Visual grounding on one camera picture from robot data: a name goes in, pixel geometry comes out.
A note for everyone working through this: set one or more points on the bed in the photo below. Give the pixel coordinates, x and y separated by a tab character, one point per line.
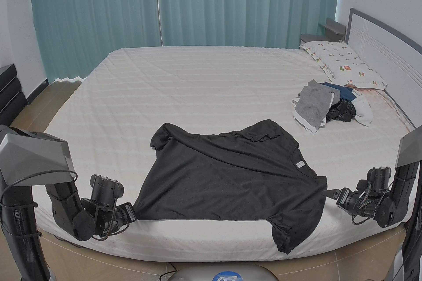
197	92

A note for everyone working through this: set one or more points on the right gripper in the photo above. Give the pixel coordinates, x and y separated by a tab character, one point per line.
346	199

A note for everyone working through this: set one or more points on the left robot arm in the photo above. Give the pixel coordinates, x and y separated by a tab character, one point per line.
33	157

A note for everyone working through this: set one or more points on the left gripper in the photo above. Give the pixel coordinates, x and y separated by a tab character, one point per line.
127	213

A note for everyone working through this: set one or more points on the black chest of drawers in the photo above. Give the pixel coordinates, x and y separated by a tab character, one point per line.
10	92

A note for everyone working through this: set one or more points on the black T-shirt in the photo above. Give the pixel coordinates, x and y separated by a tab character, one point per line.
224	181

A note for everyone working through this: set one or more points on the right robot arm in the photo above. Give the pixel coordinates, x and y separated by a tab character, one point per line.
395	204

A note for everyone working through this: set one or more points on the white printed pillow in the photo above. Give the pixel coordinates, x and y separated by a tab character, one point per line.
343	62

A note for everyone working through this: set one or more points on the grey bedside table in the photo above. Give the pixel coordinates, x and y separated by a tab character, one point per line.
333	27

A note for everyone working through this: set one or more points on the pile of clothes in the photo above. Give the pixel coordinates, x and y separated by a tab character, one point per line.
313	106

